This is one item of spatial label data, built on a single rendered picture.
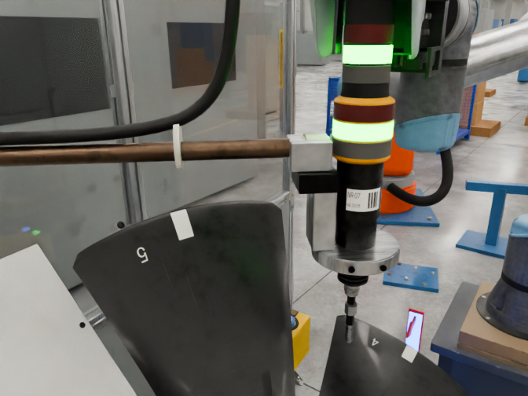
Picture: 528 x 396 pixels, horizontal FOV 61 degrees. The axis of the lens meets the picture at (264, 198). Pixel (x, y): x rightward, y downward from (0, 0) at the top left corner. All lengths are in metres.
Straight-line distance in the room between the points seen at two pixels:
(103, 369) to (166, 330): 0.20
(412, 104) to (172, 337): 0.37
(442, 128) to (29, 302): 0.55
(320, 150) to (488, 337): 0.79
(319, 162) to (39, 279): 0.44
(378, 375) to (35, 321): 0.44
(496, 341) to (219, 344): 0.70
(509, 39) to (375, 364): 0.52
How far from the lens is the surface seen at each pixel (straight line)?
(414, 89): 0.57
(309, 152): 0.32
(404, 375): 0.68
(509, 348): 1.04
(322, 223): 0.34
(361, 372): 0.66
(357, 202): 0.34
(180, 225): 0.48
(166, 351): 0.47
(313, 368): 2.49
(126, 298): 0.47
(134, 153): 0.33
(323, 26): 0.35
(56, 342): 0.64
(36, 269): 0.66
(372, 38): 0.32
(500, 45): 0.80
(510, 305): 1.08
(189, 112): 0.32
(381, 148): 0.33
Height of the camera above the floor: 1.62
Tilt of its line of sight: 20 degrees down
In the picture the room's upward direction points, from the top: 1 degrees counter-clockwise
